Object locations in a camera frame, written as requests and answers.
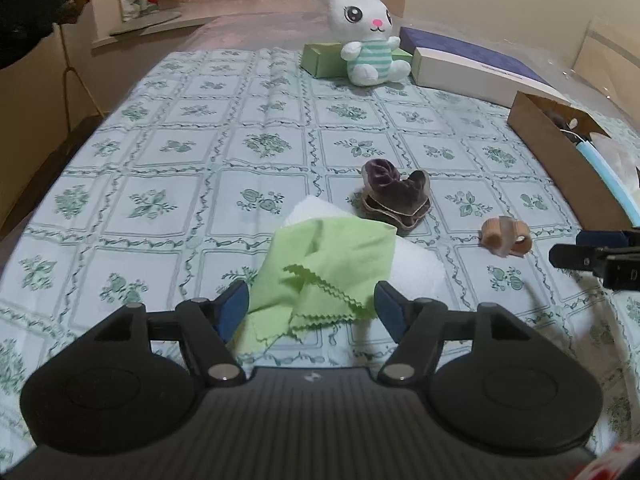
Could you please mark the beige wooden headboard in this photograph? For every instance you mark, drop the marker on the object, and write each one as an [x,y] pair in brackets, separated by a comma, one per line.
[612,52]

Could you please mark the cream knit sock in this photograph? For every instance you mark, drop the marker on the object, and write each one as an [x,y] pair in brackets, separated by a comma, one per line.
[619,157]

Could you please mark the dark purple velvet scrunchie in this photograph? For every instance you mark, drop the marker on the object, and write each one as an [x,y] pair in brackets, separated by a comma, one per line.
[392,195]

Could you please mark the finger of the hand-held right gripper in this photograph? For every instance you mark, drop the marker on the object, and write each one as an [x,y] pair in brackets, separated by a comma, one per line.
[600,238]
[575,256]

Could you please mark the red patterned cloth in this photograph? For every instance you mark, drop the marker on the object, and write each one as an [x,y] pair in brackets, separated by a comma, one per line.
[607,465]

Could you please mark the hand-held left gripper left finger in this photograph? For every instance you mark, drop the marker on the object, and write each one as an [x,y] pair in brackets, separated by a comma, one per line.
[232,310]

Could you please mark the green cleaning cloth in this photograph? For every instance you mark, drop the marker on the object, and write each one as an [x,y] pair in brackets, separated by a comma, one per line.
[325,252]

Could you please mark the brown cardboard box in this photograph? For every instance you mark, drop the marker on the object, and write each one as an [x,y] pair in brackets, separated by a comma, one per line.
[555,160]

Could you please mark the dark cloth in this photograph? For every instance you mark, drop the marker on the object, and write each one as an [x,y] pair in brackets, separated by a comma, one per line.
[30,5]

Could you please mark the green floral bedsheet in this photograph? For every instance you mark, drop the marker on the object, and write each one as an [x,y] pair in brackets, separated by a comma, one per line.
[200,160]

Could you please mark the green box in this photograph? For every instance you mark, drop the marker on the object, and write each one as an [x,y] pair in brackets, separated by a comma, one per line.
[320,57]

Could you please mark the purple and white box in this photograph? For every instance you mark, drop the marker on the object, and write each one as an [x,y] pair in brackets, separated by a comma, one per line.
[475,67]

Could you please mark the clear plastic sheet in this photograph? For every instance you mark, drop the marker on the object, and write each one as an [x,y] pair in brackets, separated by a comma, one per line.
[565,50]

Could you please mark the blue face mask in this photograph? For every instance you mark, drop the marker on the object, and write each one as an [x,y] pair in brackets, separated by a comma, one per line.
[607,176]

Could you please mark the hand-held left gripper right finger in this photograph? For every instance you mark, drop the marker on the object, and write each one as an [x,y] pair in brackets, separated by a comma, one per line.
[391,310]

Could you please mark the white bunny plush toy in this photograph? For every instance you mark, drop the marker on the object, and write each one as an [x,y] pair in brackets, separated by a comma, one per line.
[367,57]

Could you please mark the white towel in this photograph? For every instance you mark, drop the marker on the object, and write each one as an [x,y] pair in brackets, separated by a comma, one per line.
[415,265]

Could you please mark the tan scrunchie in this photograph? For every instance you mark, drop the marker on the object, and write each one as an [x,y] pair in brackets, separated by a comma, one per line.
[502,235]

